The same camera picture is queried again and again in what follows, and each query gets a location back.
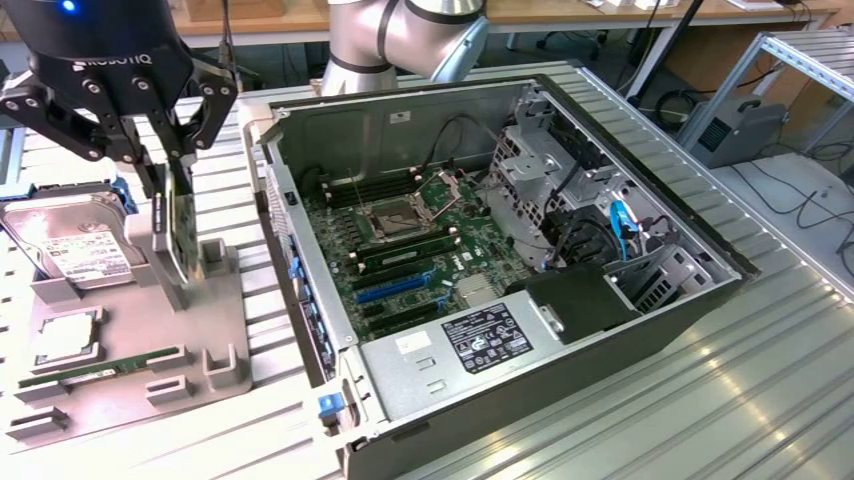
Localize hanging cable with metal connector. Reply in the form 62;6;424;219
216;0;241;69

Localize aluminium profile shelf frame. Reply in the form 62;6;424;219
692;27;854;156

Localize black cable on white table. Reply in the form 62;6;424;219
730;162;854;254

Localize black plastic fan shroud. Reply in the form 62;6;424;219
504;263;646;346

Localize grey machine with handle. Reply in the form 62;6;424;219
686;97;788;169

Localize silver power supply unit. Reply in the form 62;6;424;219
359;289;568;421

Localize silver socket cover frame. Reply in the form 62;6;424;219
409;168;465;224

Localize black RAM stick with label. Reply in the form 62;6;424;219
356;237;461;275

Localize coiled black cable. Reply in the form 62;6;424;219
652;88;699;129

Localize brown wooden box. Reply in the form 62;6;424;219
182;0;288;22

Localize open black PC case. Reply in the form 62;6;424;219
236;73;762;480

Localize black expansion slot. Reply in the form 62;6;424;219
361;298;439;321
349;268;428;294
367;308;447;335

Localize CPU socket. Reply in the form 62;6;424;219
357;197;432;247

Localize perforated silver drive cage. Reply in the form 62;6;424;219
489;123;603;217

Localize green RAM stick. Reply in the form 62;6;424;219
16;354;154;391

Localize silver ventilated disk bay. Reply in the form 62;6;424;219
603;243;719;314

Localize blue plastic disk caddy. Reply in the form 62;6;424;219
0;172;138;216

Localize black plastic disk bay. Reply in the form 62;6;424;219
539;202;646;269

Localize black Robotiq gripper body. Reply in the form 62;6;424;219
4;0;196;121

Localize black looping wire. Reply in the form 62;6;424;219
423;113;501;174

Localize silver CPU chip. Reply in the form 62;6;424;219
33;314;98;364

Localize grey plastic parts rack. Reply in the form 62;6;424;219
2;212;259;454

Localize blue expansion slot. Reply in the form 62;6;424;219
355;280;432;306

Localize wooden office desk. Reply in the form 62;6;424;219
169;0;842;56

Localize blue flat wire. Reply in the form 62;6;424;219
607;198;640;262

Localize RAM slot with white clips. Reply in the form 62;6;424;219
345;227;453;256
320;167;416;191
325;178;420;203

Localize green graphics card black cooler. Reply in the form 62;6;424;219
149;159;202;284

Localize black slanted stand pole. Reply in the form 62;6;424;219
625;0;706;99

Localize silver hard disk drive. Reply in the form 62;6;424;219
0;192;145;291

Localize green Dell motherboard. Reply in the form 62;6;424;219
296;167;535;341

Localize silver finned chipset heatsink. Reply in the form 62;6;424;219
455;278;500;307

